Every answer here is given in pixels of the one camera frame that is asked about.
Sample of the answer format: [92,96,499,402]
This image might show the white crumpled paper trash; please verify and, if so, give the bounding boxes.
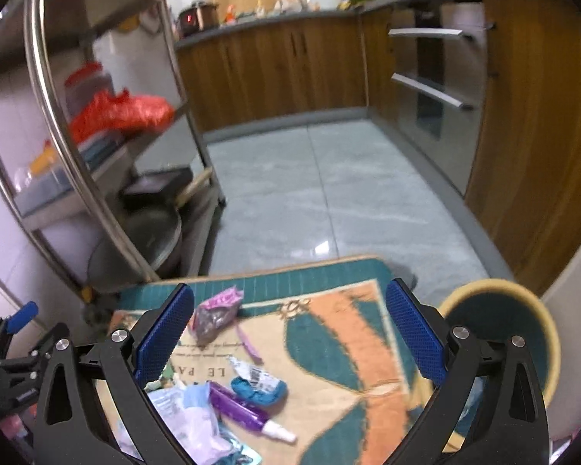
[144,377,243,465]

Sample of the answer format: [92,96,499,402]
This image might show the teal orange floor mat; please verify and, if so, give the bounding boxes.
[94,255,471,465]

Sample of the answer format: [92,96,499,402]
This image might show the rice cooker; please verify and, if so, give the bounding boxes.
[178,0,219,38]

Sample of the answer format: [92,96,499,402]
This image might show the stainless steel built-in oven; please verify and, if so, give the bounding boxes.
[388,2,487,194]

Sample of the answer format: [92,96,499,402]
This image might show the stainless steel shelf rack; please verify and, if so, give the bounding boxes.
[0,0,225,293]

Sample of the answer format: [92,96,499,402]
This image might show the red lidded plastic container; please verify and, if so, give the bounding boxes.
[64,62,115,119]

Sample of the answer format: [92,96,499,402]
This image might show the purple tube with white cap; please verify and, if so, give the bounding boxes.
[208,381,297,444]

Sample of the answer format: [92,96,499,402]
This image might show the round black pan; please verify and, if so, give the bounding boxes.
[88,205,182,294]

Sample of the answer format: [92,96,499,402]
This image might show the red plastic bag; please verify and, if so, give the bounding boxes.
[69,89,176,144]

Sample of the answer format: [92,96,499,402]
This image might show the teal yellow-rimmed trash bin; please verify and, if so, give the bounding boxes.
[438,278,562,404]

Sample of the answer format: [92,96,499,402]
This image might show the white barcode wrapper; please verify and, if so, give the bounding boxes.
[227,356,281,394]

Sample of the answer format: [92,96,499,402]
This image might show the pink wrapper strip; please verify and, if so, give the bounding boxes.
[235,323,263,364]

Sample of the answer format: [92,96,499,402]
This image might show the wooden kitchen cabinets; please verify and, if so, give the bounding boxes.
[175,0,581,293]

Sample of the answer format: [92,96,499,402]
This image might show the pink snack wrapper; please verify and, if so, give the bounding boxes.
[189,287,244,346]

